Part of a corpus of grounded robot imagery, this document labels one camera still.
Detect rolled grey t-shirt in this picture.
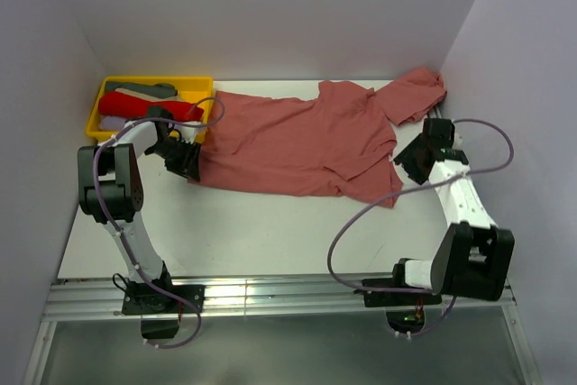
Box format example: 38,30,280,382
105,81,178,99

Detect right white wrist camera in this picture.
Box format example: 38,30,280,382
452,132,463,151

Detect folded salmon pink t-shirt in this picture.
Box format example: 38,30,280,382
373,68,447,126

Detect rolled lilac t-shirt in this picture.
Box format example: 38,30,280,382
98,115,132,132

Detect salmon pink t-shirt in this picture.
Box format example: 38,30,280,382
198,81,403,207
373,68,447,126

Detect aluminium rail frame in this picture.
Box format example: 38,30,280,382
22,105,542,385

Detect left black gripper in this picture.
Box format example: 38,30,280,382
147,137,201,181

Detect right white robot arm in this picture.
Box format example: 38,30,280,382
389,118,515,304

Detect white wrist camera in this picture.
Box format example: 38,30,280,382
176,122,207,143
452,132,463,151

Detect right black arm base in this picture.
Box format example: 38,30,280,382
360,277,445,332

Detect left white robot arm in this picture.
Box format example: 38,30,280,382
78,107,206,312

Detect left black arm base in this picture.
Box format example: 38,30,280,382
121,284,205,343

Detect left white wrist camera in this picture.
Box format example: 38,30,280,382
176,122,207,143

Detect rolled red t-shirt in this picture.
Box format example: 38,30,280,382
97,90,204,122

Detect yellow plastic tray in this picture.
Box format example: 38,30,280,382
85,76,214,142

